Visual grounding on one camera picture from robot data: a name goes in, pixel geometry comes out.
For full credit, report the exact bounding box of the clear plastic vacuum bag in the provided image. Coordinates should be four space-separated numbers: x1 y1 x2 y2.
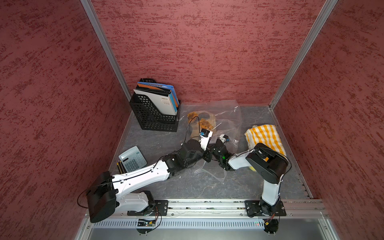
179 99 243 182

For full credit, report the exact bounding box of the beige orange blue patterned blanket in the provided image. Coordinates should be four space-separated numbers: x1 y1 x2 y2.
187 111 216 133

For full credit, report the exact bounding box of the orange white checkered blanket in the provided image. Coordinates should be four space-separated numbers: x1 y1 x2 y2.
245 125 287 156

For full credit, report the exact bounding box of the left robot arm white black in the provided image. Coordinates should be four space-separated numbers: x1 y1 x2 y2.
85 139 209 223

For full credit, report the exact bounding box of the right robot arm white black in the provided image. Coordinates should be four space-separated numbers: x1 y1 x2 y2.
206 139 289 219

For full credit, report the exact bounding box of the black mesh file holder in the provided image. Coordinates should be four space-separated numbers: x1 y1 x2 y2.
130 78 180 132

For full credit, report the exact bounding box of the white booklet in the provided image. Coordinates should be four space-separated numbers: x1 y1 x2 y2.
134 89 177 116

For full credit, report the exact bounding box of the grey desk calculator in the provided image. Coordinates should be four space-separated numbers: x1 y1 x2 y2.
119 146 147 173

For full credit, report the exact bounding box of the blue folder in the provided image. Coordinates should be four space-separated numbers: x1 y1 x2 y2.
137 82 180 108

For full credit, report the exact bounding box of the orange folder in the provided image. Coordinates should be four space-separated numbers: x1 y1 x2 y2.
136 84 169 91

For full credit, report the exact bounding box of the right corner aluminium profile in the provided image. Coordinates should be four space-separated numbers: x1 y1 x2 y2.
269 0 338 111

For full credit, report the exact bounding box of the corner aluminium profile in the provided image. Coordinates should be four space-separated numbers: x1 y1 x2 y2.
81 0 132 101
269 0 338 111

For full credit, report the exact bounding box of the left corner aluminium profile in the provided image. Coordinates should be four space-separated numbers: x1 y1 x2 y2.
81 0 132 101

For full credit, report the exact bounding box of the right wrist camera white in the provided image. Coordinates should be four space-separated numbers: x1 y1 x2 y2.
218 134 230 144

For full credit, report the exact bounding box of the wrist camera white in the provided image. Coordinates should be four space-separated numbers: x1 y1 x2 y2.
199 129 213 151
218 134 230 144

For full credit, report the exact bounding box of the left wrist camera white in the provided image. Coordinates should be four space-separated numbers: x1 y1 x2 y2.
199 129 213 151

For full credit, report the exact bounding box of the aluminium front rail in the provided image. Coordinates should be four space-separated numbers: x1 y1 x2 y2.
110 199 329 219

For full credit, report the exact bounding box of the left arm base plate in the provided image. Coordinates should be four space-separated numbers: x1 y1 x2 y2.
127 200 169 217

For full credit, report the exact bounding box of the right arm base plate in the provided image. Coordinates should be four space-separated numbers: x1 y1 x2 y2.
244 200 287 218

